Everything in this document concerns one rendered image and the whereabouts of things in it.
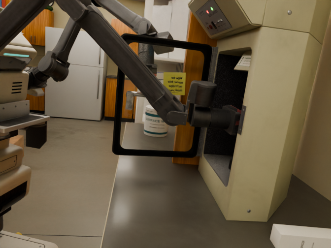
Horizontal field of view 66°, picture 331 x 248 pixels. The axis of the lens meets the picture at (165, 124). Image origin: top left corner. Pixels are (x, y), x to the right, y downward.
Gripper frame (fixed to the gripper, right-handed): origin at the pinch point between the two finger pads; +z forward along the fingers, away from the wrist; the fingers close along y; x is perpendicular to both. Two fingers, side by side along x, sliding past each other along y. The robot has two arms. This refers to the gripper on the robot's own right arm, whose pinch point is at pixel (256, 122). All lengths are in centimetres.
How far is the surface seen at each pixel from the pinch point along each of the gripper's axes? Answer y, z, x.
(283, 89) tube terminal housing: -13.6, -2.5, -10.9
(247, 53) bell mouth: -0.4, -7.0, -18.6
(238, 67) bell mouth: -0.4, -8.6, -14.9
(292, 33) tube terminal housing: -13.4, -3.2, -23.2
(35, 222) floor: 116, -102, 120
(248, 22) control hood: -12.4, -13.4, -24.2
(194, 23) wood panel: 24.0, -17.1, -28.0
